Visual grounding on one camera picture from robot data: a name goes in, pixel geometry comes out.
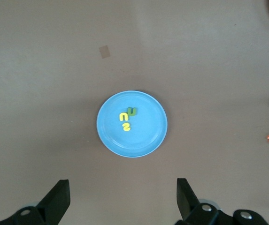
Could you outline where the blue round plate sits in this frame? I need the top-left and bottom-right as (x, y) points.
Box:
(96, 90), (169, 158)

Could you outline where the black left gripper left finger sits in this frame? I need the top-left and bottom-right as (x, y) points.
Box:
(0, 179), (71, 225)

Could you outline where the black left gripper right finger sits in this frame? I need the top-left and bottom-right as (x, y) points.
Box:
(175, 178), (269, 225)

